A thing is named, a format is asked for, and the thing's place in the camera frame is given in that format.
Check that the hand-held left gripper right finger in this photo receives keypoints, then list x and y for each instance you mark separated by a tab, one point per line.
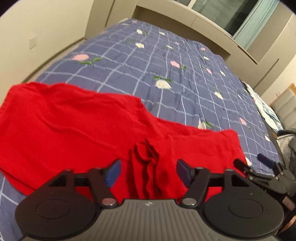
185	172

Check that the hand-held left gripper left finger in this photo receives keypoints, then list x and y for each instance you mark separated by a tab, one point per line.
113	173

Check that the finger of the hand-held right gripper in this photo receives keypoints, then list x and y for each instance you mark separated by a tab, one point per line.
242	165
266	160

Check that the red pants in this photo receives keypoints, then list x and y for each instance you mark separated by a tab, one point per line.
69	127

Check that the grey quilted cloth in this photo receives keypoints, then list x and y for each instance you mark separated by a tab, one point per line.
288	150

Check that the white patterned pillow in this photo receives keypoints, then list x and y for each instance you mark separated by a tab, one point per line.
266	109

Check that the beige wardrobe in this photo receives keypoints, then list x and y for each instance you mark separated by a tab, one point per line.
277	53
104	16

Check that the blue checked floral blanket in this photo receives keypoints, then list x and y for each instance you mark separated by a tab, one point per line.
161	58

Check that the light blue curtain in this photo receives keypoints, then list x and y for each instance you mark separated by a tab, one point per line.
256	20

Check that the beige window cabinet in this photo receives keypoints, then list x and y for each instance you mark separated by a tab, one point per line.
185	20

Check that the window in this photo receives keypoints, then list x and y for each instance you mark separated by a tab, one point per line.
219	14

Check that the white wall outlet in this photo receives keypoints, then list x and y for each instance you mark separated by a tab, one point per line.
32	42

